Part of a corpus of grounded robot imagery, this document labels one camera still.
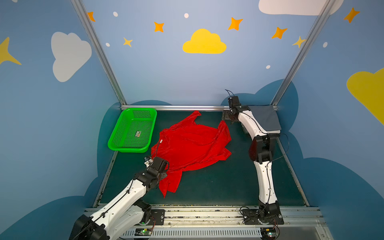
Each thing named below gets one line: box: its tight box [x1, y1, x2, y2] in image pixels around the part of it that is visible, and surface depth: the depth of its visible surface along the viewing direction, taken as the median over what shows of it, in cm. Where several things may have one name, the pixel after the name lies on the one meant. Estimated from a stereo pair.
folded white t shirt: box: [267, 130, 281, 134], surface depth 107 cm
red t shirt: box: [151, 111, 232, 198], surface depth 103 cm
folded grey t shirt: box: [247, 105, 282, 131], surface depth 110 cm
